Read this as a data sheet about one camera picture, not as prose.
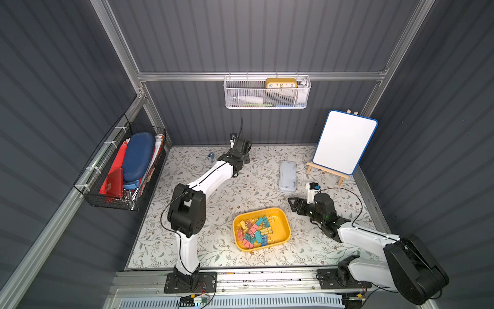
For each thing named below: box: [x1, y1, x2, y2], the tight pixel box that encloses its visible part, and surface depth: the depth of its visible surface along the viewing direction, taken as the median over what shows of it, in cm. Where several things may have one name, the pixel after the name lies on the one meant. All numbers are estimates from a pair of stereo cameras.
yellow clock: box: [265, 77, 298, 89], surface depth 90 cm
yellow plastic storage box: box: [232, 207, 292, 253], surface depth 86 cm
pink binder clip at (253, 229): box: [248, 224, 259, 236], surface depth 86 cm
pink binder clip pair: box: [237, 229, 255, 249], surface depth 84 cm
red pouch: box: [99, 166, 124, 199], surface depth 67 cm
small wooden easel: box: [306, 162, 350, 187], surface depth 103 cm
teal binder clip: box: [256, 215, 271, 228], surface depth 89 cm
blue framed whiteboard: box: [311, 108, 379, 176], surface depth 88 cm
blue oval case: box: [122, 131, 156, 190], surface depth 75 cm
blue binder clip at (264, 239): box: [261, 234, 269, 247], surface depth 84 cm
